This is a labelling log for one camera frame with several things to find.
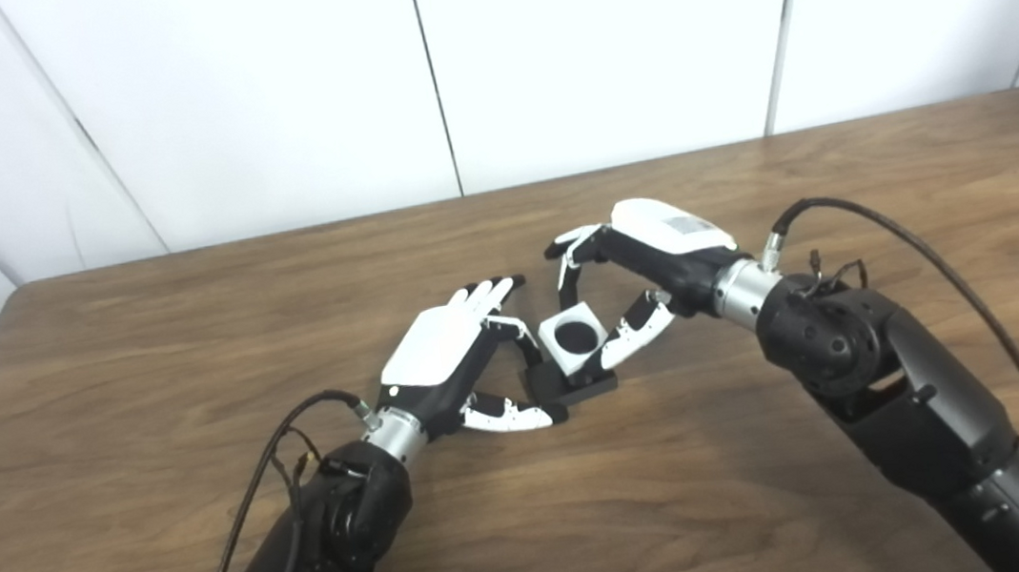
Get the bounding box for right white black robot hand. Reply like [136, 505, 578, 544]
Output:
[540, 188, 753, 378]

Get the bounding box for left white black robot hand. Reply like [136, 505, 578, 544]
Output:
[363, 270, 572, 448]

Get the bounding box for white square piece with hole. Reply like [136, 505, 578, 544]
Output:
[536, 302, 613, 381]

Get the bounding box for black peg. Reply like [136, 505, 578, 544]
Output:
[520, 317, 622, 411]

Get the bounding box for right arm thin wire bundle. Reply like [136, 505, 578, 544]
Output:
[798, 244, 870, 296]

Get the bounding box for arm thin wire bundle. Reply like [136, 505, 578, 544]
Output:
[798, 244, 870, 296]
[267, 423, 327, 493]

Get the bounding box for left arm thin wire bundle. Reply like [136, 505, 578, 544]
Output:
[267, 423, 327, 493]

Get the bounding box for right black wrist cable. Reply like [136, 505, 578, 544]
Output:
[754, 174, 1019, 572]

